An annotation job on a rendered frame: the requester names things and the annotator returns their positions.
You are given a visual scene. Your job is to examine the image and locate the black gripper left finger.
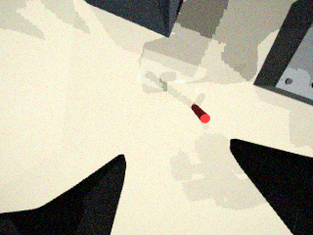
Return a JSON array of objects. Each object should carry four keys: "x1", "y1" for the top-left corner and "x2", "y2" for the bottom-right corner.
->
[{"x1": 0, "y1": 154, "x2": 126, "y2": 235}]

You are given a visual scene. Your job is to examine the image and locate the red peg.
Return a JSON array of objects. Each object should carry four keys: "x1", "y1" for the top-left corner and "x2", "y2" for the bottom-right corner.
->
[{"x1": 191, "y1": 104, "x2": 210, "y2": 123}]

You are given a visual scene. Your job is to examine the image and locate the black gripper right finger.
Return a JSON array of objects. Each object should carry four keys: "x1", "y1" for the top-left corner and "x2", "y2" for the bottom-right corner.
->
[{"x1": 230, "y1": 139, "x2": 313, "y2": 235}]

